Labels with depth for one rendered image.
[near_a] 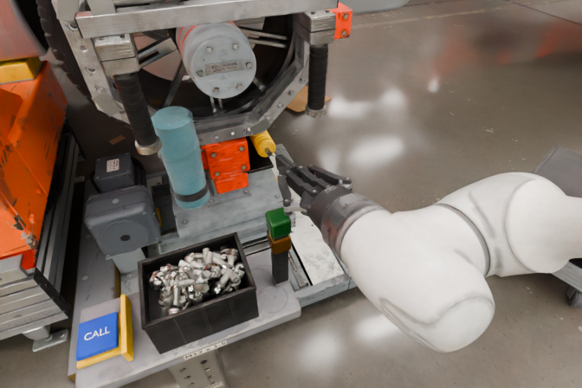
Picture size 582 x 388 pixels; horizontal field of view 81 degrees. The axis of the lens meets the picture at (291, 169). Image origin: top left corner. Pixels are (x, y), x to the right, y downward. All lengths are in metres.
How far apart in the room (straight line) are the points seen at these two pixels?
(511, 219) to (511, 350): 0.99
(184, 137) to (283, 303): 0.42
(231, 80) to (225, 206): 0.65
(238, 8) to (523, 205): 0.49
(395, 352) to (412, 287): 0.90
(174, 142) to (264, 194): 0.59
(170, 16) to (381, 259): 0.47
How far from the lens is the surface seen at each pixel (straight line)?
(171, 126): 0.76
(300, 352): 1.21
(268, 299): 0.77
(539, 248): 0.44
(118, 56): 0.59
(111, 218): 1.10
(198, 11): 0.61
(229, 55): 0.69
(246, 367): 1.20
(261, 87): 1.02
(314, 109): 0.71
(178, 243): 1.29
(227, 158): 0.98
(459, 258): 0.38
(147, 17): 0.60
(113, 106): 0.87
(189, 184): 0.86
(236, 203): 1.26
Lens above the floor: 1.13
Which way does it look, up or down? 41 degrees down
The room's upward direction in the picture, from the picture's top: straight up
